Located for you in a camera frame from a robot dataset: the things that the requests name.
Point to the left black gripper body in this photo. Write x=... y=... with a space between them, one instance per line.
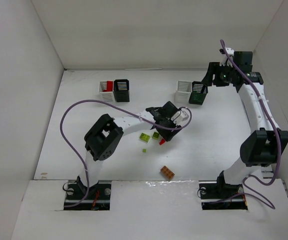
x=168 y=131

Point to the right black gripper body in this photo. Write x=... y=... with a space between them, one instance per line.
x=214 y=74

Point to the orange lego plate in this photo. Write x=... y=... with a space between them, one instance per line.
x=167 y=173

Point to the red lego plate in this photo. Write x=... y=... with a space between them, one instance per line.
x=108 y=87

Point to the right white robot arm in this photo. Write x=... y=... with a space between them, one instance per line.
x=267 y=141

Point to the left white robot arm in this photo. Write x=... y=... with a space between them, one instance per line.
x=103 y=138

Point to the right black slotted bin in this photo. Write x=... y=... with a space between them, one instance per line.
x=198 y=93

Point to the black slotted bin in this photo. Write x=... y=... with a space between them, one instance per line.
x=198 y=93
x=121 y=90

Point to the right white slotted bin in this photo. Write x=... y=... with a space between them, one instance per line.
x=183 y=91

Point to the white slotted bin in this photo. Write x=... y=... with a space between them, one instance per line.
x=106 y=96
x=183 y=91

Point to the left black slotted bin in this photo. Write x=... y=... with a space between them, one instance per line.
x=121 y=90

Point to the left white slotted bin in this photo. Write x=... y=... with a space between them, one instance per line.
x=106 y=96

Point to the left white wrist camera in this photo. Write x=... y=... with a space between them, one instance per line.
x=179 y=117

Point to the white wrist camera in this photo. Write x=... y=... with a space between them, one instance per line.
x=179 y=117
x=228 y=54

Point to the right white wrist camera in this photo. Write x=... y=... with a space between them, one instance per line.
x=228 y=54

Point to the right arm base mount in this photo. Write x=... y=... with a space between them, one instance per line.
x=214 y=199

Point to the aluminium rail right side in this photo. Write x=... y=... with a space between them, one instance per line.
x=267 y=172

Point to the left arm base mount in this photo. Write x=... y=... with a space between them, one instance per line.
x=98 y=198

